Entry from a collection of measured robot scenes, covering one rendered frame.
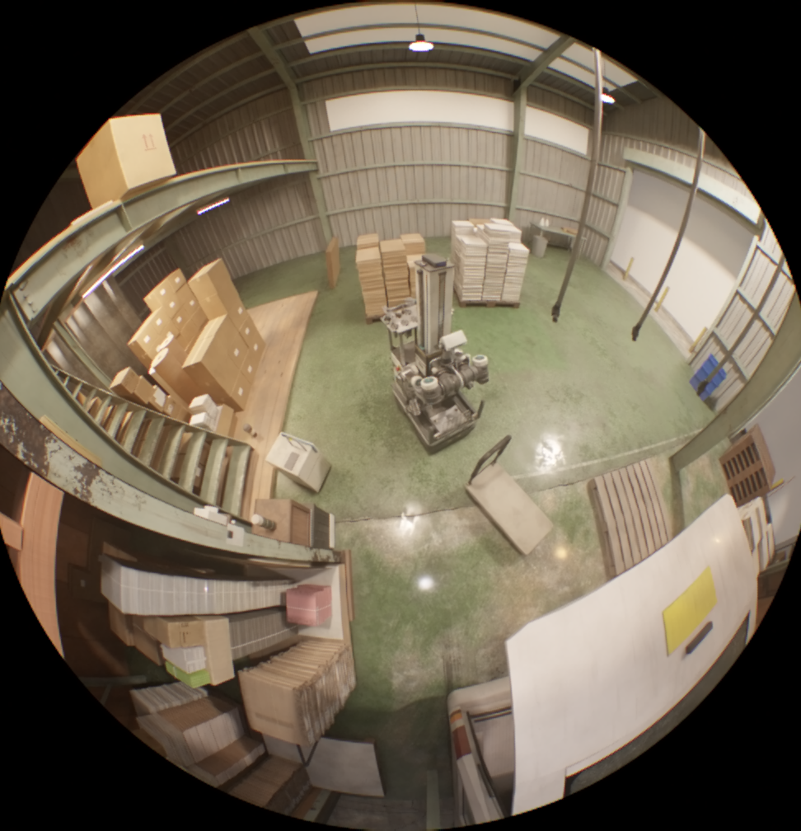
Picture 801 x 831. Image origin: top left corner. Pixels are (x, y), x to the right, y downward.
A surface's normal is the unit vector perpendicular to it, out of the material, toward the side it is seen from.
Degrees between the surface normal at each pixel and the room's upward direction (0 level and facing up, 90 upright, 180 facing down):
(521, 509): 0
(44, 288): 90
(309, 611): 0
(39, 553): 90
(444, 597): 0
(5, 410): 90
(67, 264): 90
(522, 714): 11
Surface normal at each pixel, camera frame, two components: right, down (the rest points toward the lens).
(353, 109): 0.08, 0.83
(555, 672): -0.14, -0.68
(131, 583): 0.99, -0.11
